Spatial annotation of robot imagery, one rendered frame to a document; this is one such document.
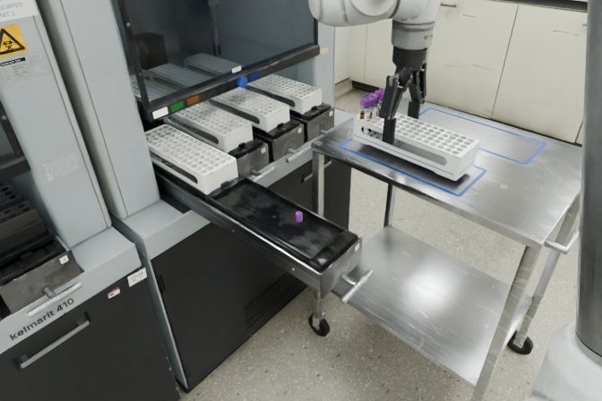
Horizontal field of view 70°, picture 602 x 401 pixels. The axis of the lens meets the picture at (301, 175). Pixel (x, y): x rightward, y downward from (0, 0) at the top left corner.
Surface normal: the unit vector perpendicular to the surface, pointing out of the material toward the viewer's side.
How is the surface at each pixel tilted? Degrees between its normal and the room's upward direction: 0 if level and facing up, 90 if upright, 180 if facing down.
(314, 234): 0
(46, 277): 90
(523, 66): 90
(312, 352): 0
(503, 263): 0
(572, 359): 57
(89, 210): 90
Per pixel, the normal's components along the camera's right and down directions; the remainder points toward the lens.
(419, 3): 0.28, 0.67
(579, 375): -0.84, -0.42
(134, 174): 0.75, 0.35
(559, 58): -0.68, 0.42
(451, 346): -0.02, -0.83
